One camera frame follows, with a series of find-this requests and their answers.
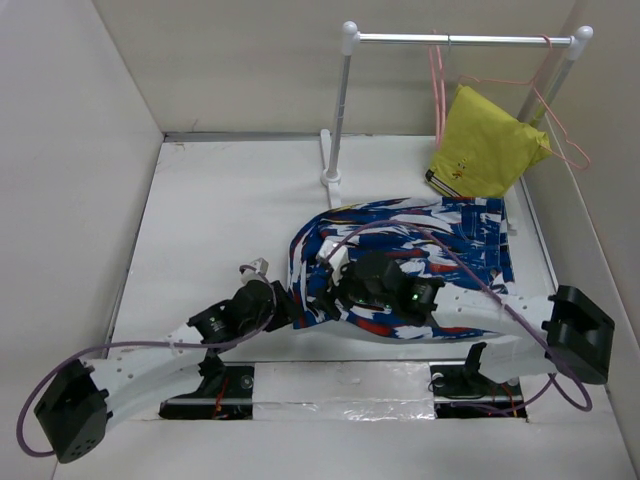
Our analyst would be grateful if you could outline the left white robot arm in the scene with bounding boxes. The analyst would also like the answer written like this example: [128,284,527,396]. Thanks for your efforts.
[34,280,303,464]

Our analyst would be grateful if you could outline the pink wire hanger left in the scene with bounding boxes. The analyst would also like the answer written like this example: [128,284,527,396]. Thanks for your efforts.
[428,40,451,148]

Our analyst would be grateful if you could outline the pink wire hanger right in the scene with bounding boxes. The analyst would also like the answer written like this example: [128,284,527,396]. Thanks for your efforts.
[460,25,594,170]

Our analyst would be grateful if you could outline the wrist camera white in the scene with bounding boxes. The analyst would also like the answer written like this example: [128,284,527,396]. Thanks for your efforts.
[239,257,269,285]
[316,240,356,285]

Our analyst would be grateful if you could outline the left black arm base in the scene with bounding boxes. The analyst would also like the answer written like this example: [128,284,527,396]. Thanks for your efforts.
[158,357,255,421]

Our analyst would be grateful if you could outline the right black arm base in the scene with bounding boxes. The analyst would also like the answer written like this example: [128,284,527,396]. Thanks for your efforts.
[427,362,527,419]

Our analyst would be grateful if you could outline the blue white red patterned trousers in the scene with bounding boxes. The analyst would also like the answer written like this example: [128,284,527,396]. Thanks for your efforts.
[287,197,515,330]

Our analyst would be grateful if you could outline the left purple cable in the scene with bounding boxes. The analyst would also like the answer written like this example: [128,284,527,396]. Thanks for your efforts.
[17,279,279,459]

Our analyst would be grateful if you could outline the yellow folded garment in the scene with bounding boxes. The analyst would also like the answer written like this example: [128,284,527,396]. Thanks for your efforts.
[425,85,551,198]

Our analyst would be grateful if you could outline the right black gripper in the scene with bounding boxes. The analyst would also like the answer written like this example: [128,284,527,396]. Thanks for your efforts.
[312,260,395,320]

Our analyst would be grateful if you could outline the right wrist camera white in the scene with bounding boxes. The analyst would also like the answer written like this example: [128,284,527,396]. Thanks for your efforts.
[316,240,356,285]

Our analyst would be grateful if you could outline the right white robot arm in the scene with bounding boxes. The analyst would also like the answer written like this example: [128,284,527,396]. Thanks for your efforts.
[315,249,615,394]

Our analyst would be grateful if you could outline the pink wire hanger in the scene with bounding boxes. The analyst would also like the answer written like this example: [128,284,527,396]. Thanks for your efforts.
[460,25,594,170]
[428,40,451,148]

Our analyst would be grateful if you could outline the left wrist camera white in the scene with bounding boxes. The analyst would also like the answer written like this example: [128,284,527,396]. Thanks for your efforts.
[239,257,269,285]

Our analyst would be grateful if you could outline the white metal clothes rack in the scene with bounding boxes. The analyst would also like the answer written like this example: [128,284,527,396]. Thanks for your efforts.
[317,20,595,236]

